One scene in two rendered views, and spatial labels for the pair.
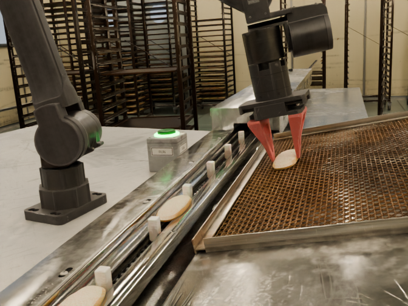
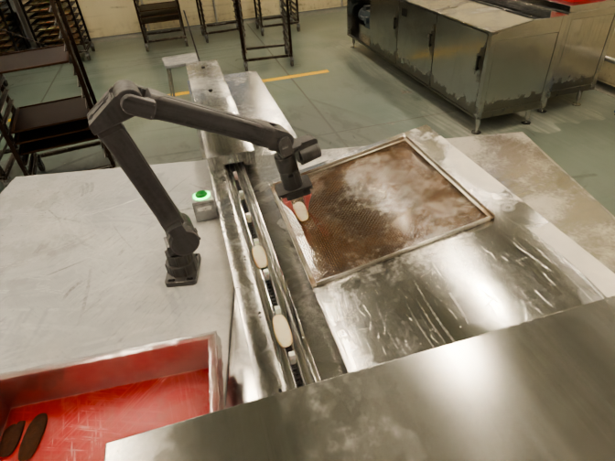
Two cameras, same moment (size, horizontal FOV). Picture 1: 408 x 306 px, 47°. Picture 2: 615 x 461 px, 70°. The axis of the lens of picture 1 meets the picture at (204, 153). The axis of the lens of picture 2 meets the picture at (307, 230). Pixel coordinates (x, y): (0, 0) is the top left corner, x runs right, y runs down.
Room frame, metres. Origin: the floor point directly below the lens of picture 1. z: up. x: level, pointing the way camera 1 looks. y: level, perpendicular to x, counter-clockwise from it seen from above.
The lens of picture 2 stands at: (-0.24, 0.41, 1.66)
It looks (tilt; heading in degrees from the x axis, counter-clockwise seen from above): 37 degrees down; 330
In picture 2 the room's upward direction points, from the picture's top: 4 degrees counter-clockwise
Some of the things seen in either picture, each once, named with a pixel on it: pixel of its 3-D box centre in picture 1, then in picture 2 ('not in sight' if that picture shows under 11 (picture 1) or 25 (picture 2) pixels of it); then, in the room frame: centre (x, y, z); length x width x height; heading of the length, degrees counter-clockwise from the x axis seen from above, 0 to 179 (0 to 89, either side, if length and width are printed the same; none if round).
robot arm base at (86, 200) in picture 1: (64, 187); (180, 261); (0.76, 0.24, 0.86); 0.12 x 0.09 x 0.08; 151
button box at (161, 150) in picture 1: (169, 158); (205, 209); (0.99, 0.08, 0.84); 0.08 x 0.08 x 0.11; 73
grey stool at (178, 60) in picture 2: not in sight; (186, 81); (4.19, -0.90, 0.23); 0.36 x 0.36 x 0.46; 78
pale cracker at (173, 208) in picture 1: (174, 205); (259, 255); (0.65, 0.05, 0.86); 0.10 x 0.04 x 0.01; 163
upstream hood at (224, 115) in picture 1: (277, 90); (213, 102); (1.75, -0.29, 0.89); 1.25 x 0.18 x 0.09; 163
